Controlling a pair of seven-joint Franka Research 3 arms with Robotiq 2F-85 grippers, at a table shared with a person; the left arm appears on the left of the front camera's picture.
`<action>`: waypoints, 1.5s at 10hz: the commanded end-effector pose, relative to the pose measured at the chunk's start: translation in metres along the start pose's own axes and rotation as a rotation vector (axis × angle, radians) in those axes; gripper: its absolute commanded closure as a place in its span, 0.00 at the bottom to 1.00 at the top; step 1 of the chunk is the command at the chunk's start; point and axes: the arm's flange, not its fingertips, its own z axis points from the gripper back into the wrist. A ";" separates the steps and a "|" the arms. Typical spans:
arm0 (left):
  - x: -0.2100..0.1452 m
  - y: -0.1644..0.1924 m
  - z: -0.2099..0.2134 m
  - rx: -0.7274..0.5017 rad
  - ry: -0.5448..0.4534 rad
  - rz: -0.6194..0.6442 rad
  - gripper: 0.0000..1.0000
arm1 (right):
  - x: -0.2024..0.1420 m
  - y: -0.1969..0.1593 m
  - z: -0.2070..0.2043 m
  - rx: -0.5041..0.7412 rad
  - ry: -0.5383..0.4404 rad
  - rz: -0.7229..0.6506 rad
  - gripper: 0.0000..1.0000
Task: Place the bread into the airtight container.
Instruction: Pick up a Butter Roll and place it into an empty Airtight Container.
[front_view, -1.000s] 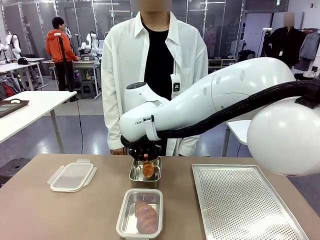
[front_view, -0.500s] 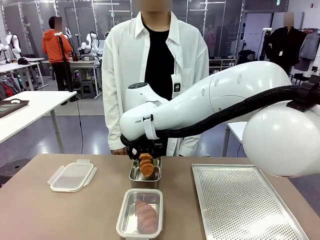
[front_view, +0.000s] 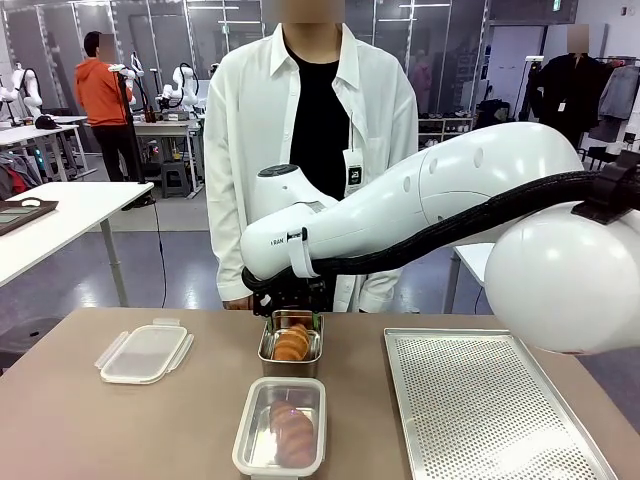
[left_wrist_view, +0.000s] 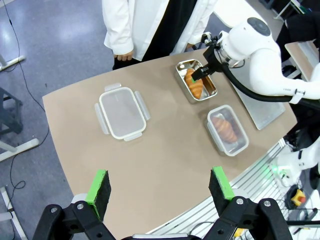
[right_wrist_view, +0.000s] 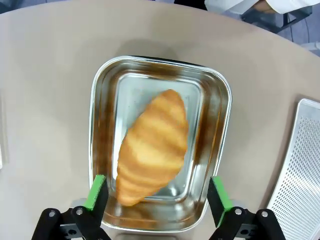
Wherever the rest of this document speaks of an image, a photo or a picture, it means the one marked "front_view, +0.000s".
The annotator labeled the clear plastic container lid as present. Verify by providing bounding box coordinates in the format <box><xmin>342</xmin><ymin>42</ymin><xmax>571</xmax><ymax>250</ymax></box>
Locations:
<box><xmin>94</xmin><ymin>317</ymin><xmax>195</xmax><ymax>385</ymax></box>
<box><xmin>231</xmin><ymin>375</ymin><xmax>327</xmax><ymax>476</ymax></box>

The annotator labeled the small white side table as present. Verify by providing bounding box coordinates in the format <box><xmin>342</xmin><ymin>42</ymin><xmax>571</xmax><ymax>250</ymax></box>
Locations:
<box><xmin>442</xmin><ymin>243</ymin><xmax>496</xmax><ymax>315</ymax></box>

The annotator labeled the grey plastic stool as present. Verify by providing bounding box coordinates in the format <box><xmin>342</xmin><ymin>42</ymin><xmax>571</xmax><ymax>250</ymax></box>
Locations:
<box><xmin>160</xmin><ymin>162</ymin><xmax>194</xmax><ymax>200</ymax></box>

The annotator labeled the white background workbench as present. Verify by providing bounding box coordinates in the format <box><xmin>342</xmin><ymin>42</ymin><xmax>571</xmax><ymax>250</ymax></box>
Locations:
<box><xmin>0</xmin><ymin>123</ymin><xmax>89</xmax><ymax>184</ymax></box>

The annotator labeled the black light stand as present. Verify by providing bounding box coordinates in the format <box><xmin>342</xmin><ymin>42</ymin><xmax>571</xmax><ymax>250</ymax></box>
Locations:
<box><xmin>517</xmin><ymin>57</ymin><xmax>544</xmax><ymax>124</ymax></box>

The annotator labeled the black and white hang tag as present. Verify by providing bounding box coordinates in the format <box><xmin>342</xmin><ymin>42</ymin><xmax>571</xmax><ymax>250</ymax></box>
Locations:
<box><xmin>343</xmin><ymin>148</ymin><xmax>365</xmax><ymax>196</ymax></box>

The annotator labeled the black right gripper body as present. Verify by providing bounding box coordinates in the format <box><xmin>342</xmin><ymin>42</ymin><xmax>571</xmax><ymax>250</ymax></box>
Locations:
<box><xmin>251</xmin><ymin>277</ymin><xmax>334</xmax><ymax>317</ymax></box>

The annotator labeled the black tripod stand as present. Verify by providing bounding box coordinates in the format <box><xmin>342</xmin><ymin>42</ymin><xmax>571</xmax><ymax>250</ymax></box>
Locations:
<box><xmin>112</xmin><ymin>69</ymin><xmax>151</xmax><ymax>186</ymax></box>

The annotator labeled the person in orange hoodie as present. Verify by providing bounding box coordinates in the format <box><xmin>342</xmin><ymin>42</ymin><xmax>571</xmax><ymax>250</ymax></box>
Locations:
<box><xmin>73</xmin><ymin>30</ymin><xmax>136</xmax><ymax>184</ymax></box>

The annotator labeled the dark brown tray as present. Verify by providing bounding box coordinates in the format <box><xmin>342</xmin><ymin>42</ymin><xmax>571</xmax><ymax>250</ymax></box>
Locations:
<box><xmin>0</xmin><ymin>197</ymin><xmax>60</xmax><ymax>236</ymax></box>

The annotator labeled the black round stool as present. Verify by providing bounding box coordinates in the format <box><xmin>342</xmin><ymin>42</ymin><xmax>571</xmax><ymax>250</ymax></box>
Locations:
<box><xmin>0</xmin><ymin>317</ymin><xmax>64</xmax><ymax>374</ymax></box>

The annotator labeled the thin black hanging cable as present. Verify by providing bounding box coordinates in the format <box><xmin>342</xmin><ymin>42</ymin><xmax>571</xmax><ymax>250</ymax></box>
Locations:
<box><xmin>151</xmin><ymin>198</ymin><xmax>169</xmax><ymax>309</ymax></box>

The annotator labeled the person in white shirt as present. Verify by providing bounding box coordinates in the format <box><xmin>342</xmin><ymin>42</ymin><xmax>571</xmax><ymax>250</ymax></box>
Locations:
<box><xmin>203</xmin><ymin>7</ymin><xmax>419</xmax><ymax>314</ymax></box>

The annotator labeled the hanging grey jacket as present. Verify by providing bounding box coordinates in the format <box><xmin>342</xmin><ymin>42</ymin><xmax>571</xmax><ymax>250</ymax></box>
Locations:
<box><xmin>597</xmin><ymin>64</ymin><xmax>640</xmax><ymax>121</ymax></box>

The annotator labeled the person in pink coat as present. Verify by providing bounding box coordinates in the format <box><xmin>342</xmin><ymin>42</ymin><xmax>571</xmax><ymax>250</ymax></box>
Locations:
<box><xmin>410</xmin><ymin>49</ymin><xmax>435</xmax><ymax>116</ymax></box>

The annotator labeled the white shoe rack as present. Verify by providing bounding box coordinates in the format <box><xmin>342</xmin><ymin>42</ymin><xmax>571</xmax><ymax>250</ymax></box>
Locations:
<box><xmin>417</xmin><ymin>117</ymin><xmax>475</xmax><ymax>151</ymax></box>

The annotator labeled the perforated metal baking tray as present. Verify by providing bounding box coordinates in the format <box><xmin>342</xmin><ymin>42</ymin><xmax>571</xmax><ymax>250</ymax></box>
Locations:
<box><xmin>383</xmin><ymin>327</ymin><xmax>619</xmax><ymax>480</ymax></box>

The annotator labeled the golden brown croissant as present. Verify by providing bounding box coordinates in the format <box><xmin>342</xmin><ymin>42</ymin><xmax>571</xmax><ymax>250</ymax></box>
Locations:
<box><xmin>272</xmin><ymin>323</ymin><xmax>312</xmax><ymax>362</ymax></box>
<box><xmin>268</xmin><ymin>398</ymin><xmax>317</xmax><ymax>469</ymax></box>

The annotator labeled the stainless steel container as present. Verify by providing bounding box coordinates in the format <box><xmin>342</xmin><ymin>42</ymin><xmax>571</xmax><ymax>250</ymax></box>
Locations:
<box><xmin>234</xmin><ymin>379</ymin><xmax>325</xmax><ymax>474</ymax></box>
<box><xmin>257</xmin><ymin>309</ymin><xmax>325</xmax><ymax>379</ymax></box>

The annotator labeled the pile of grey red clothes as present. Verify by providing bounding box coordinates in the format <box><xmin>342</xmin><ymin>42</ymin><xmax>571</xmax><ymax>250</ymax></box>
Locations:
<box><xmin>0</xmin><ymin>151</ymin><xmax>44</xmax><ymax>201</ymax></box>

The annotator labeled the black sleeved arm cable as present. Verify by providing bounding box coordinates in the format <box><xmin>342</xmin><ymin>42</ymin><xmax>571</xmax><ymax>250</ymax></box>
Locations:
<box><xmin>241</xmin><ymin>169</ymin><xmax>609</xmax><ymax>301</ymax></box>

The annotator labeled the background desk with equipment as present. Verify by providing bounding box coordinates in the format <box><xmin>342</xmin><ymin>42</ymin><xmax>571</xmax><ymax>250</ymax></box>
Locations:
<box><xmin>130</xmin><ymin>112</ymin><xmax>207</xmax><ymax>166</ymax></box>

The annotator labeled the person in black coat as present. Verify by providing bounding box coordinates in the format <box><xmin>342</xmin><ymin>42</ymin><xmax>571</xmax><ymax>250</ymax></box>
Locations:
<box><xmin>528</xmin><ymin>24</ymin><xmax>609</xmax><ymax>151</ymax></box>

